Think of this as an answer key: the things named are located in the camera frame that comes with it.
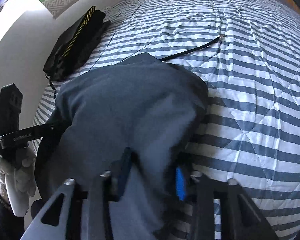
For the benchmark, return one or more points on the folded black garment yellow stripe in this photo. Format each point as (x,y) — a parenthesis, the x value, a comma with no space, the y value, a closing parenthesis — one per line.
(75,45)

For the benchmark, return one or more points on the dark navy garment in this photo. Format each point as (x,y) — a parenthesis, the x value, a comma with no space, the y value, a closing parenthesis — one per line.
(149,106)

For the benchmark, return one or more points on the blue white striped bed quilt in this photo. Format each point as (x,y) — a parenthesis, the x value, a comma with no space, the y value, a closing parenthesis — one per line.
(251,131)

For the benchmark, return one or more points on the left white gloved hand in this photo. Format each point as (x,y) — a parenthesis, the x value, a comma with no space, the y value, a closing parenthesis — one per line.
(17,185)

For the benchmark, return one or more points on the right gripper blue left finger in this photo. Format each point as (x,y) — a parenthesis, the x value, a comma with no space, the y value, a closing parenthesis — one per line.
(120,170)

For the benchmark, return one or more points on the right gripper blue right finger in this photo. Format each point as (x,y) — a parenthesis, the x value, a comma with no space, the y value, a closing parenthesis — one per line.
(182,178)

